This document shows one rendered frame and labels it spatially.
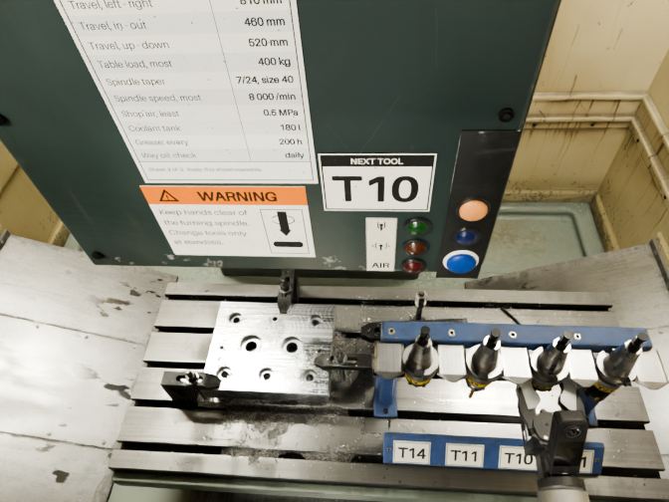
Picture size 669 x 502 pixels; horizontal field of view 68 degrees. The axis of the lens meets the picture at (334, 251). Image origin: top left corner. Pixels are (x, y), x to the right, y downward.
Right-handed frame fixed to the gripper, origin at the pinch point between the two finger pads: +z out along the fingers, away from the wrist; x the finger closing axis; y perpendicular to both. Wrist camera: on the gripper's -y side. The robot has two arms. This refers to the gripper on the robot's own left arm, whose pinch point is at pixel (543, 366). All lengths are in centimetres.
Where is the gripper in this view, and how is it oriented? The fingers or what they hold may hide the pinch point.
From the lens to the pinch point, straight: 98.2
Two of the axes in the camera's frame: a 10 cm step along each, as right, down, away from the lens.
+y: 0.6, 5.8, 8.1
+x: 10.0, 0.2, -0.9
